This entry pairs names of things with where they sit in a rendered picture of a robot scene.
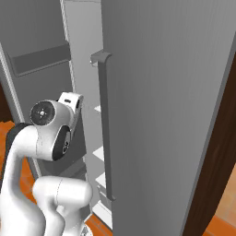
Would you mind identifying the grey fridge door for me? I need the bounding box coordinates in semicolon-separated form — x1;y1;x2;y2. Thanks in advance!
100;0;236;236

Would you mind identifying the dark brown cabinet panel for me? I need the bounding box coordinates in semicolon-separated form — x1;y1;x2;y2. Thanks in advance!
181;53;236;236
0;82;14;124

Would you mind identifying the grey freezer door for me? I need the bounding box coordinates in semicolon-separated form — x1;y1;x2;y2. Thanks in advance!
0;0;89;183

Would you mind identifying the grey fridge body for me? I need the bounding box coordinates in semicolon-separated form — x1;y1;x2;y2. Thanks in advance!
60;0;113;230

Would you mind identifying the grey fridge door handle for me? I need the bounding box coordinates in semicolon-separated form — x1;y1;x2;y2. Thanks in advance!
89;50;117;202

